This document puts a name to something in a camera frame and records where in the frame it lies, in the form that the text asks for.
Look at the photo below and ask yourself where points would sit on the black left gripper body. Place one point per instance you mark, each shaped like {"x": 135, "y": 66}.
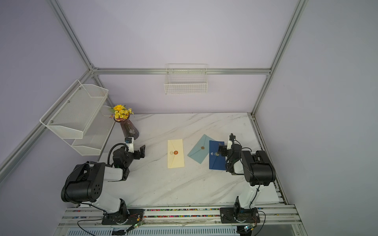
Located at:
{"x": 131, "y": 157}

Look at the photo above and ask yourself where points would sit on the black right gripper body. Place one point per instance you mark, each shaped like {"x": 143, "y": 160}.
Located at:
{"x": 230, "y": 158}

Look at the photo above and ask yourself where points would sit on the dark blue envelope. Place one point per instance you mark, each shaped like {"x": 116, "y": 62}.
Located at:
{"x": 216, "y": 161}

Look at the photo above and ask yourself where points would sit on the light teal envelope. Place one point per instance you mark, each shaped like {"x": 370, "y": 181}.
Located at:
{"x": 201, "y": 149}

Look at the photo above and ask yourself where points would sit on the pale yellow envelope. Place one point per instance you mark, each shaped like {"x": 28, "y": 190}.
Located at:
{"x": 175, "y": 154}

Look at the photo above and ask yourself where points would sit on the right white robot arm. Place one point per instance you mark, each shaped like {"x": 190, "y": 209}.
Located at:
{"x": 258, "y": 172}

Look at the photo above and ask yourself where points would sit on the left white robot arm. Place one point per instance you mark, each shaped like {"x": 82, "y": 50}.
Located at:
{"x": 84, "y": 185}

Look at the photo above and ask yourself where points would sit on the purple ribbed glass vase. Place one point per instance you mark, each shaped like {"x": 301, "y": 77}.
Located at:
{"x": 129, "y": 129}

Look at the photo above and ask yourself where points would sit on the yellow flower bouquet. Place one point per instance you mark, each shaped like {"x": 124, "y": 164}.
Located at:
{"x": 121, "y": 113}

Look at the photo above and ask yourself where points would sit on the white mesh two-tier shelf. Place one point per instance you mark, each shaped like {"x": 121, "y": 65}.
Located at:
{"x": 81, "y": 119}

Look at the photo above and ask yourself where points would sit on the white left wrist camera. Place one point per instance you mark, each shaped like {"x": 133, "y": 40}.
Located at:
{"x": 129, "y": 142}

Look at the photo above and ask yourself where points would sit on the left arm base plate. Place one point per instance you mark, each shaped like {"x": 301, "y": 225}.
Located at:
{"x": 130, "y": 217}

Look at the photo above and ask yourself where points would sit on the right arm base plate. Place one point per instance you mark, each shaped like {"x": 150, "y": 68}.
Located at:
{"x": 230, "y": 215}

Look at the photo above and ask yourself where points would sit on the white wire wall basket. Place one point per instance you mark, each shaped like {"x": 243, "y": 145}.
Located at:
{"x": 186, "y": 79}

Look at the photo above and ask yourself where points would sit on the aluminium mounting rail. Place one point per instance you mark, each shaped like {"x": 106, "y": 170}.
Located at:
{"x": 183, "y": 221}

